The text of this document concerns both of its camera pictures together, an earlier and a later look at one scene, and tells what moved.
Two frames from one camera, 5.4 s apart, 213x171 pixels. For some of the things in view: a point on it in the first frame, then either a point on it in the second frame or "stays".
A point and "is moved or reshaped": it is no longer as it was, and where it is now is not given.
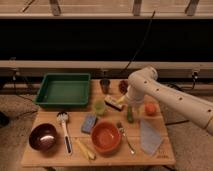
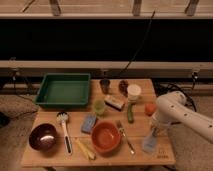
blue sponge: x=88 y=123 stays
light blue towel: x=150 y=137 is moved or reshaped
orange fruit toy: x=150 y=107 stays
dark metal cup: x=105 y=85 stays
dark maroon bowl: x=42 y=136 stays
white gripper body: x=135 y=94 -> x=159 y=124
